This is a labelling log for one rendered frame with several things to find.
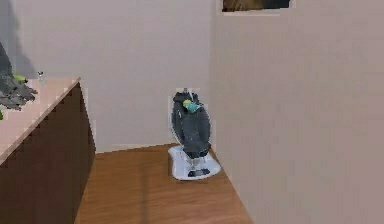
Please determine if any framed dark picture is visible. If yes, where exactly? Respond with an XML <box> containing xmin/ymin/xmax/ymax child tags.
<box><xmin>221</xmin><ymin>0</ymin><xmax>293</xmax><ymax>13</ymax></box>

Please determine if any dark brown cabinet pink top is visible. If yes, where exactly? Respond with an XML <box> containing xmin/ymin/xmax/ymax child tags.
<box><xmin>0</xmin><ymin>77</ymin><xmax>97</xmax><ymax>224</ymax></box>

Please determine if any grey crumpled cloth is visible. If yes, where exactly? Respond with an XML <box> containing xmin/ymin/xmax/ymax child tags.
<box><xmin>0</xmin><ymin>42</ymin><xmax>39</xmax><ymax>112</ymax></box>

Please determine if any grey baby swing white base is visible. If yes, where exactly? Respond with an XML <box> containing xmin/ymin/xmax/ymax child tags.
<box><xmin>167</xmin><ymin>87</ymin><xmax>222</xmax><ymax>182</ymax></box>

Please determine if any small yellow-green object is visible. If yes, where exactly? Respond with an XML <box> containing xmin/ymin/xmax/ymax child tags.
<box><xmin>12</xmin><ymin>73</ymin><xmax>29</xmax><ymax>84</ymax></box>

